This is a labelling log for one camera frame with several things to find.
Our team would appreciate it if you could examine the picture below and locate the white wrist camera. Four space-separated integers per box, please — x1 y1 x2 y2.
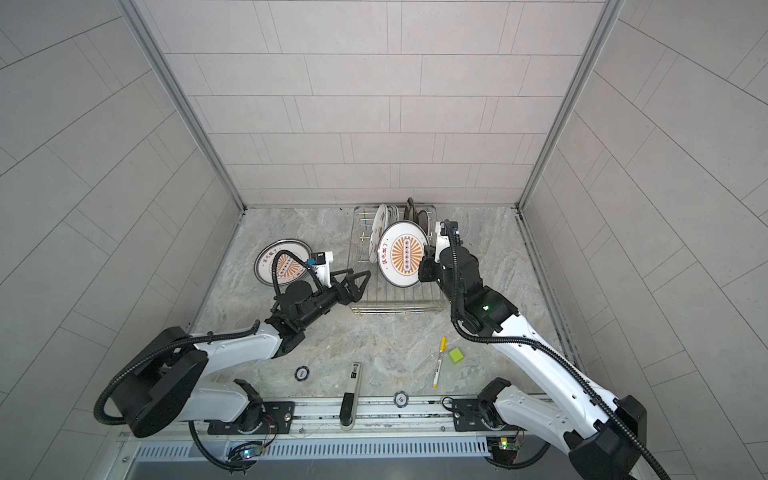
435 220 458 263
307 252 333 288

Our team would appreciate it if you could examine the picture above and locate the circuit board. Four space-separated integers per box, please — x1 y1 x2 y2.
227 441 264 472
485 437 521 470

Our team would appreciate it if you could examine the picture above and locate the dark rimmed checkered plate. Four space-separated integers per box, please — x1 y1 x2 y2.
403 197 419 223

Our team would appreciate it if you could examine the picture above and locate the right circuit board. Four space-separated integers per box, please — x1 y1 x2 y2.
485 437 521 470

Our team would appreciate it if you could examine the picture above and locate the white watermelon pattern plate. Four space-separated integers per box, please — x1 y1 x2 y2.
368 204 389 263

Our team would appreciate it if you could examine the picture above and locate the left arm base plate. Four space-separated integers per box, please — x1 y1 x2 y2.
207 401 296 436

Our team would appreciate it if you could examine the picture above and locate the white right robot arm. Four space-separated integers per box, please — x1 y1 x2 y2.
419 220 669 479

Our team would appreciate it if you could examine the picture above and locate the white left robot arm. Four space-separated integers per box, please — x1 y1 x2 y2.
93 252 371 438

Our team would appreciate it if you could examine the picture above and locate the aluminium front rail frame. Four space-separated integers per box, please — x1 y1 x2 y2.
114 385 611 448

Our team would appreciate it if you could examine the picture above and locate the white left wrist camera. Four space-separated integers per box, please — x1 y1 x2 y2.
307 252 333 288

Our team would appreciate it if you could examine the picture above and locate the yellow capped white marker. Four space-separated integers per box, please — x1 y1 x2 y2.
432 336 447 389

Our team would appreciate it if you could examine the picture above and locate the left circuit board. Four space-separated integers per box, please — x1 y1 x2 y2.
227 441 264 472

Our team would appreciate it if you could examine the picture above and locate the metal wire dish rack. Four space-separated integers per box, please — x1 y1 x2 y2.
346 204 447 314

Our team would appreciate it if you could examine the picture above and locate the small sunburst plate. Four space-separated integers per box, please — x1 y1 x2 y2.
416 209 439 242

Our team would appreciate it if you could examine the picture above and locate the white blue striped plate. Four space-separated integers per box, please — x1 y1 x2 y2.
387 205 400 223

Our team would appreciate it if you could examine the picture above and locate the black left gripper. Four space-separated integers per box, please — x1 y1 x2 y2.
295 268 370 331

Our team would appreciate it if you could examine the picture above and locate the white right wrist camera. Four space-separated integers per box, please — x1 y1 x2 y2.
435 220 458 263

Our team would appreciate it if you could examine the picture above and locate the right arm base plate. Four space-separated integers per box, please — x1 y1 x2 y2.
441 397 507 432

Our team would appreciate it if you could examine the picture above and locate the black white handheld scraper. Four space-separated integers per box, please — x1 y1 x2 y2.
339 362 363 431

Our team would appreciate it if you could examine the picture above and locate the white plate orange sunburst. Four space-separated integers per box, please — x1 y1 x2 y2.
253 239 312 286

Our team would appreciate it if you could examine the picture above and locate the right round poker chip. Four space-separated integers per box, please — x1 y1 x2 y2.
393 391 409 408

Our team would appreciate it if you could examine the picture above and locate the green cube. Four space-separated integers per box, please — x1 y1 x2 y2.
448 347 464 364

